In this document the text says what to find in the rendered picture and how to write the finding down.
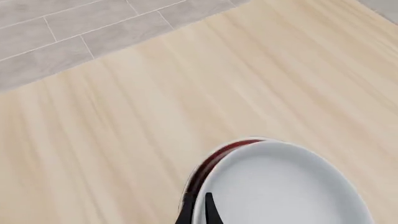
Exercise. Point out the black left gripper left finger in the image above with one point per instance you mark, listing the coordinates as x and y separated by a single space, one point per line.
186 215

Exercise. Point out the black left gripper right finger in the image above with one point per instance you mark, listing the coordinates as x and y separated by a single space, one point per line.
212 213

